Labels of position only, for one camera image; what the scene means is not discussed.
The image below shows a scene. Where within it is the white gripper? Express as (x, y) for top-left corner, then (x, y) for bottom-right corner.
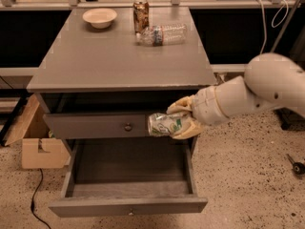
(167, 86), (228, 139)

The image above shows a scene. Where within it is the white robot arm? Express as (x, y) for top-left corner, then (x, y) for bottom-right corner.
(167, 52), (305, 139)

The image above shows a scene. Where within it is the closed grey upper drawer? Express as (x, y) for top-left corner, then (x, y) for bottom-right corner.
(43, 110), (208, 140)

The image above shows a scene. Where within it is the open grey bottom drawer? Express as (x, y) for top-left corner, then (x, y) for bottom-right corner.
(50, 137), (207, 218)

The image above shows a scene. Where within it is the grey wooden drawer cabinet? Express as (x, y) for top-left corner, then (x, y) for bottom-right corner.
(26, 6), (219, 219)

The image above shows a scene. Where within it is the brown soda can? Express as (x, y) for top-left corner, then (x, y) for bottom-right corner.
(132, 0), (150, 33)

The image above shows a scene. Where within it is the clear plastic water bottle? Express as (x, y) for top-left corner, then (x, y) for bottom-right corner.
(136, 23), (187, 47)

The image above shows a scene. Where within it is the black caster wheel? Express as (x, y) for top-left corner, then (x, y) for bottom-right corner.
(287, 155), (305, 175)

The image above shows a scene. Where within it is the white bowl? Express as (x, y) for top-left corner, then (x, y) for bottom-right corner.
(83, 8), (117, 29)

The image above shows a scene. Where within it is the cardboard box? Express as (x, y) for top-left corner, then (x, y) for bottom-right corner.
(5, 94), (71, 169)

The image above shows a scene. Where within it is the grey metal rail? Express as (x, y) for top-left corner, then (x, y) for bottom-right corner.
(211, 64), (246, 74)

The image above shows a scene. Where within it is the white hanging cable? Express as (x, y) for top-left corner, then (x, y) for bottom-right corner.
(217, 0), (290, 84)

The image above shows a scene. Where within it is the black floor cable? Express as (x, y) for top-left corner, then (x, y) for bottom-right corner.
(30, 168), (52, 229)

